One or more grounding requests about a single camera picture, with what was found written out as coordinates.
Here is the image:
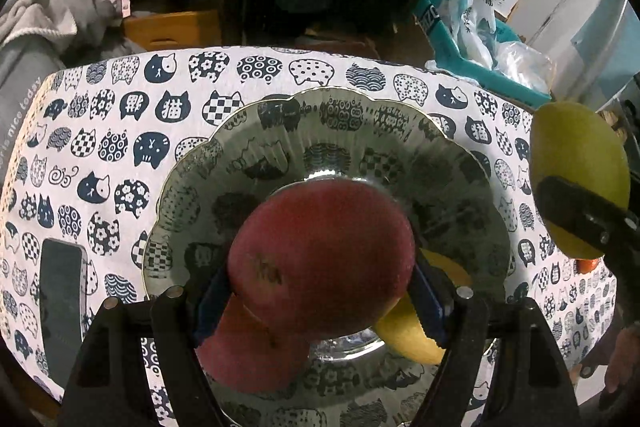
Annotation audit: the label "scalloped glass plate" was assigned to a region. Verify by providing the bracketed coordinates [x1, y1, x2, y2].
[141, 88, 511, 427]

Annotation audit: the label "grey garment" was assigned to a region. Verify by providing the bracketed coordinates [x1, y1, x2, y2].
[50, 0, 132, 58]

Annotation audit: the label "cat print tablecloth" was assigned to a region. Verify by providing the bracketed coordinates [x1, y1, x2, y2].
[0, 46, 621, 427]

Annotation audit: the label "teal box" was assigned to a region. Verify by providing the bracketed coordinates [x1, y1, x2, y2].
[412, 0, 553, 110]

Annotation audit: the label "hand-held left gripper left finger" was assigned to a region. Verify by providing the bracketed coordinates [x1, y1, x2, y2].
[60, 267, 236, 427]

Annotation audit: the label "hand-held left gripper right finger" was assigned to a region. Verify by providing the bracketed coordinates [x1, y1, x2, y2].
[407, 252, 581, 427]

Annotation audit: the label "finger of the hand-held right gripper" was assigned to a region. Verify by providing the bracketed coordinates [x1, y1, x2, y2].
[535, 174, 640, 258]

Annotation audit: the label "wooden drawer box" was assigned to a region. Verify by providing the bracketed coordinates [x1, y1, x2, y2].
[122, 9, 221, 52]

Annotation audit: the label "clear plastic bags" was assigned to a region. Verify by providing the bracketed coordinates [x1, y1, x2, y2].
[492, 42, 556, 95]

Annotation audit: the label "grey printed fabric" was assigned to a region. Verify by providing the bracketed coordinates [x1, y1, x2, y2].
[0, 32, 67, 168]

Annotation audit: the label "black smartphone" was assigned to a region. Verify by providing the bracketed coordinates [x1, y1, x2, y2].
[39, 238, 88, 380]

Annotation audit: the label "yellow pear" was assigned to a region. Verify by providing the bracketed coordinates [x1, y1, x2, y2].
[530, 102, 632, 260]
[375, 248, 473, 365]

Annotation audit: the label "red apple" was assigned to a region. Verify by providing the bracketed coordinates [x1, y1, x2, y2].
[195, 294, 316, 395]
[226, 179, 417, 338]

